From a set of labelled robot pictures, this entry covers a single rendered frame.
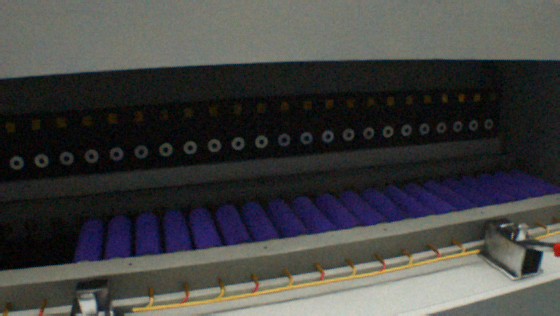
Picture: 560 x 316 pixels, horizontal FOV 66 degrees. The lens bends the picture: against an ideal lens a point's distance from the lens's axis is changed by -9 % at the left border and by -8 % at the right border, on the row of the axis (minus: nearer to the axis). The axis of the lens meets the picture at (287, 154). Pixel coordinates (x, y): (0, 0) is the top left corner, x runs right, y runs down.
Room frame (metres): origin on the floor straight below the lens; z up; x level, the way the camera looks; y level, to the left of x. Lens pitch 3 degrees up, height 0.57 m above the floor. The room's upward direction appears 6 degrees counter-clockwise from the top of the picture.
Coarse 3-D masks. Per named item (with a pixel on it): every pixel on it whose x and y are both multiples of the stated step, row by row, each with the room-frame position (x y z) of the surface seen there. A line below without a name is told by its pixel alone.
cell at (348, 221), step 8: (320, 200) 0.38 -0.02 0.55; (328, 200) 0.37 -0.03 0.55; (336, 200) 0.38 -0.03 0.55; (320, 208) 0.38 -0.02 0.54; (328, 208) 0.36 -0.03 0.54; (336, 208) 0.36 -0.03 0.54; (344, 208) 0.36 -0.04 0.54; (328, 216) 0.36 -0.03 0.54; (336, 216) 0.35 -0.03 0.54; (344, 216) 0.34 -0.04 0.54; (352, 216) 0.34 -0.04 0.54; (336, 224) 0.35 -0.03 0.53; (344, 224) 0.34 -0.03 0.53; (352, 224) 0.33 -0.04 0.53; (360, 224) 0.33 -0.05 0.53
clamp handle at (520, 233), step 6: (516, 228) 0.30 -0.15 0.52; (522, 228) 0.29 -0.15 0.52; (516, 234) 0.30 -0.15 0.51; (522, 234) 0.30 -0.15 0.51; (516, 240) 0.30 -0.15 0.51; (522, 240) 0.30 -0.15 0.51; (528, 240) 0.30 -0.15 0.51; (522, 246) 0.29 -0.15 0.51; (528, 246) 0.29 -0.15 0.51; (534, 246) 0.28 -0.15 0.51; (540, 246) 0.27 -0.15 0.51; (546, 246) 0.27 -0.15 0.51; (552, 246) 0.27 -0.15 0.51; (558, 246) 0.26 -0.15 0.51; (552, 252) 0.27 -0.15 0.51; (558, 252) 0.26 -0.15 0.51
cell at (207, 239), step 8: (200, 208) 0.36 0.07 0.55; (192, 216) 0.35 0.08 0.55; (200, 216) 0.34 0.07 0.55; (208, 216) 0.35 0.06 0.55; (192, 224) 0.34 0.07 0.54; (200, 224) 0.33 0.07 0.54; (208, 224) 0.33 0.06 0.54; (192, 232) 0.33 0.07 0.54; (200, 232) 0.32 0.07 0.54; (208, 232) 0.32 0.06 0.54; (216, 232) 0.32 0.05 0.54; (200, 240) 0.31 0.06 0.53; (208, 240) 0.31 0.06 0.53; (216, 240) 0.31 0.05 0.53; (200, 248) 0.30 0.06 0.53
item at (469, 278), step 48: (432, 144) 0.46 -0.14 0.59; (480, 144) 0.47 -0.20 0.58; (528, 144) 0.48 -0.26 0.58; (0, 192) 0.35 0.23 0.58; (48, 192) 0.36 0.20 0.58; (96, 192) 0.37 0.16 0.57; (336, 288) 0.29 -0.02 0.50; (384, 288) 0.29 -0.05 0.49; (432, 288) 0.29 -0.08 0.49; (480, 288) 0.28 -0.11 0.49; (528, 288) 0.28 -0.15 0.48
